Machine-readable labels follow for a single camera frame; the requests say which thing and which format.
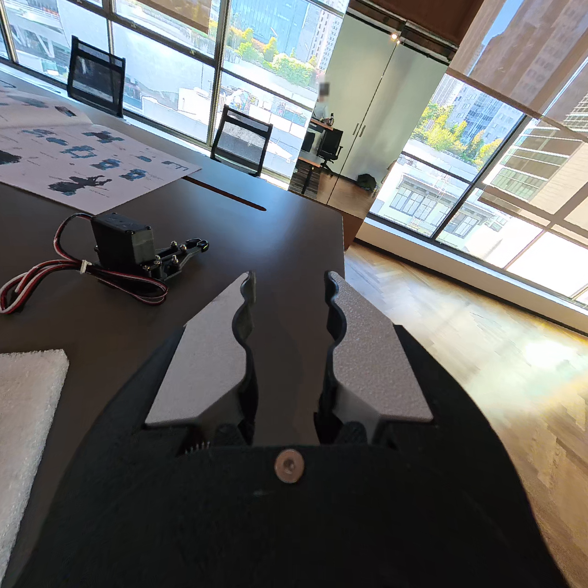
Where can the black mesh office chair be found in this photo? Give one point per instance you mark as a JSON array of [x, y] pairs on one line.
[[241, 138], [96, 76]]

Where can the window with roller blinds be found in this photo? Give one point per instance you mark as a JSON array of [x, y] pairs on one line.
[[505, 160]]

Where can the white foam square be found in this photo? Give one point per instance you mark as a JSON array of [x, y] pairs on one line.
[[23, 413]]

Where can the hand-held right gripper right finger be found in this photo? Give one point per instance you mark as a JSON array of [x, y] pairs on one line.
[[376, 372]]

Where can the small wood-edged table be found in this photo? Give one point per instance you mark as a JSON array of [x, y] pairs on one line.
[[307, 158]]

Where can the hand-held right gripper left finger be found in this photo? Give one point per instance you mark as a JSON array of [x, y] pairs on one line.
[[202, 372]]

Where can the black backpack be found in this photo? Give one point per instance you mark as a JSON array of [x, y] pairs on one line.
[[367, 181]]

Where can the dark desk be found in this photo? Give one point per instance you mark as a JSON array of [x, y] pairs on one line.
[[275, 239]]

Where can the open instruction booklet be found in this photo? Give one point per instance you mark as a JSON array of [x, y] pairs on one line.
[[69, 156]]

